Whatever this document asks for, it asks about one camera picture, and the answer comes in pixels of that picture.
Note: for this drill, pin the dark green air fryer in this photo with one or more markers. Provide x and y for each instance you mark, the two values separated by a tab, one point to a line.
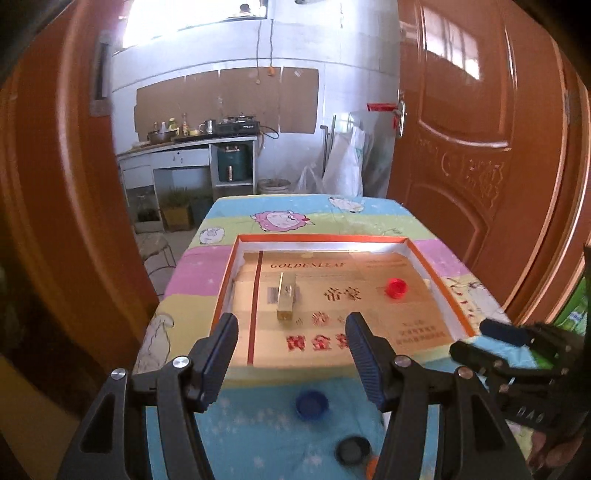
233	163

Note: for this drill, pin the orange rimmed cardboard tray box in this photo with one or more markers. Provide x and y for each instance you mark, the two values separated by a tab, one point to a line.
336	275

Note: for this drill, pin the colourful cardboard carton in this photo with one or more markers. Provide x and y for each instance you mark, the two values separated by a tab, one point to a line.
573	316

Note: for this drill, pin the cartoon sheep patterned tablecloth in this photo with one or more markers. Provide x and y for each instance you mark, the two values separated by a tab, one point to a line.
252	430

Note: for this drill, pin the blue bottle cap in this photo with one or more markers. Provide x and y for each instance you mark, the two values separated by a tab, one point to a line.
311	405

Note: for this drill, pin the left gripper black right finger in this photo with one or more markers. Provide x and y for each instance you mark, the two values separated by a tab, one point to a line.
374	361

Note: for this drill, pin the red bottle cap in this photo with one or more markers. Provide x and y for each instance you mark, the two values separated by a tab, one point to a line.
396	288

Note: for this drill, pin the white kitchen counter cabinet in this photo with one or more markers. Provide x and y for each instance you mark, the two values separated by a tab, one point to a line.
191	165

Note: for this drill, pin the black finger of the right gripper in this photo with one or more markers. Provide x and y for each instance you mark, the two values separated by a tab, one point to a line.
481	361
504	332

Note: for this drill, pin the orange bottle cap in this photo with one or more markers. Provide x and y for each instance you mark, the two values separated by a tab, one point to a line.
371	467

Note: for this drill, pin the cardboard wall sheet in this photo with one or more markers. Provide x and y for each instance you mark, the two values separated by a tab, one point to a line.
286	100

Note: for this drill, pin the brown wooden door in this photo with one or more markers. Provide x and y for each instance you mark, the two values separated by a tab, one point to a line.
494	153

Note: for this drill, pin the person's right hand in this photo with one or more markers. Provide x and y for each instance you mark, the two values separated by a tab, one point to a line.
560	455

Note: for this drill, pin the black bottle cap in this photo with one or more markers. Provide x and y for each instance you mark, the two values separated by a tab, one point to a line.
353	450

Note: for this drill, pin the black gas stove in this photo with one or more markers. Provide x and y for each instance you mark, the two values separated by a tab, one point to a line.
241	125

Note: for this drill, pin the white plastic bags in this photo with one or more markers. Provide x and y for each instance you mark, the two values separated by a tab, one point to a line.
356	158

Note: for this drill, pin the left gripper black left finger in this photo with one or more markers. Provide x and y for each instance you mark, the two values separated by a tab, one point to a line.
210	358

